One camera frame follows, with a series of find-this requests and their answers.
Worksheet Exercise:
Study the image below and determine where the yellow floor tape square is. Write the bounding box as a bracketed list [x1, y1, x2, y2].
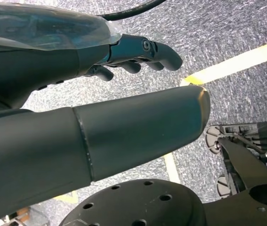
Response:
[53, 36, 267, 205]

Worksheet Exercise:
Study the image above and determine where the black left robot leg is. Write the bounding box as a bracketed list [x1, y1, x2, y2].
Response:
[204, 134, 267, 226]

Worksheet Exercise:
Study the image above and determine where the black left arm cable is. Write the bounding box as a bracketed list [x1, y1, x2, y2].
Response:
[98, 0, 167, 22]

